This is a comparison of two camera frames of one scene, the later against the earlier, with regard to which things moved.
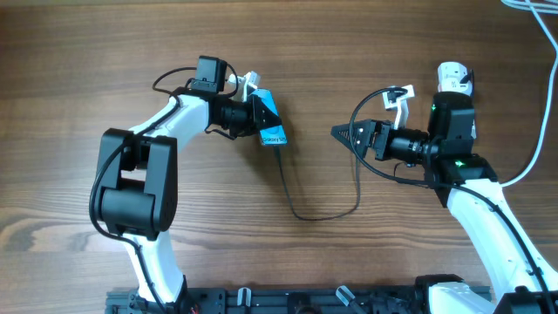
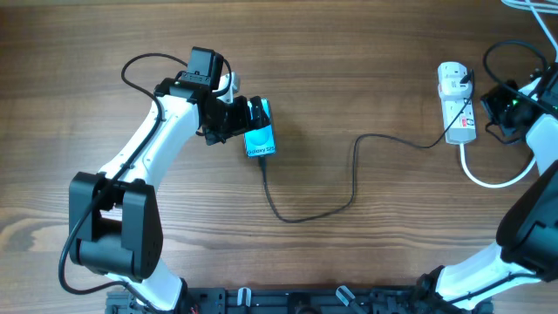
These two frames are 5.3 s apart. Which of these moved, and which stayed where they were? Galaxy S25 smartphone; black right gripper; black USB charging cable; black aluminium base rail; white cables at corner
Moved: black right gripper; black USB charging cable; Galaxy S25 smartphone
Stayed: black aluminium base rail; white cables at corner
